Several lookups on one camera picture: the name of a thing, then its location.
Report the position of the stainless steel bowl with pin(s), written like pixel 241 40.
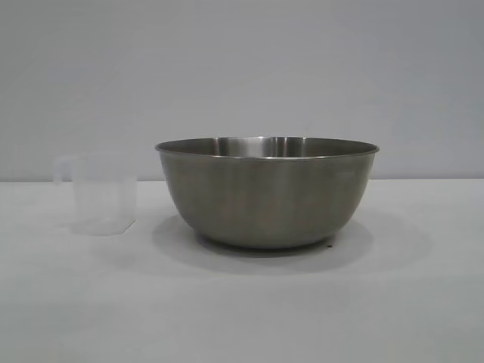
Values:
pixel 264 200

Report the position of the translucent plastic measuring cup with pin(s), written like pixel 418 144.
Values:
pixel 100 196

